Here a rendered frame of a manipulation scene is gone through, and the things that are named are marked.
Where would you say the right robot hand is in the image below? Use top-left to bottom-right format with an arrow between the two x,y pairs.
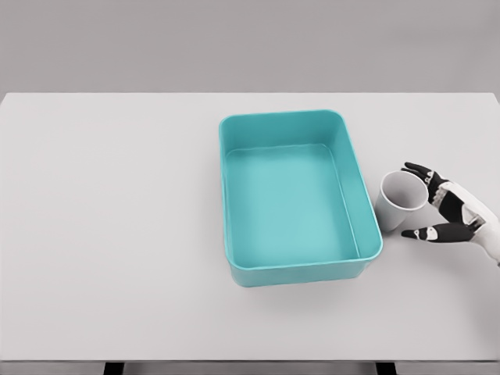
400,161 -> 500,267

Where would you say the white paper cup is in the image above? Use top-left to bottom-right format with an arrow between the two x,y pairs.
374,170 -> 430,234

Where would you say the teal plastic basket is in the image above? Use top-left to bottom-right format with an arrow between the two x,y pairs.
218,109 -> 384,289

